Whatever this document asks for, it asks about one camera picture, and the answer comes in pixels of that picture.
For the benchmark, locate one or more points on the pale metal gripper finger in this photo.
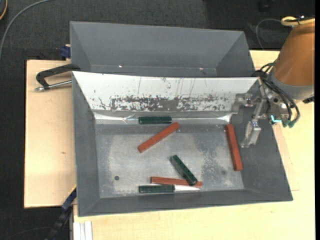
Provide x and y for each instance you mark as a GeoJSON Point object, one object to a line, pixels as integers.
{"type": "Point", "coordinates": [251, 135]}
{"type": "Point", "coordinates": [243, 101]}

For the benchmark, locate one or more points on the red-brown flat block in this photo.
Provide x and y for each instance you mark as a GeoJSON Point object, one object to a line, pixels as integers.
{"type": "Point", "coordinates": [234, 147]}
{"type": "Point", "coordinates": [165, 180]}
{"type": "Point", "coordinates": [158, 137]}

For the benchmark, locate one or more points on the dark green flat block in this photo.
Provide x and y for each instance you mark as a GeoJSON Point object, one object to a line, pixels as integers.
{"type": "Point", "coordinates": [183, 169]}
{"type": "Point", "coordinates": [155, 120]}
{"type": "Point", "coordinates": [156, 189]}

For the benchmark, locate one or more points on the black cylinder on white bracket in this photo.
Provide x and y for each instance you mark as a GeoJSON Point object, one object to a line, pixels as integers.
{"type": "Point", "coordinates": [309, 99]}

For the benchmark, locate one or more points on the grey metal bin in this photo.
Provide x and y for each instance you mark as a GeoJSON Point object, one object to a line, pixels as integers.
{"type": "Point", "coordinates": [155, 49]}

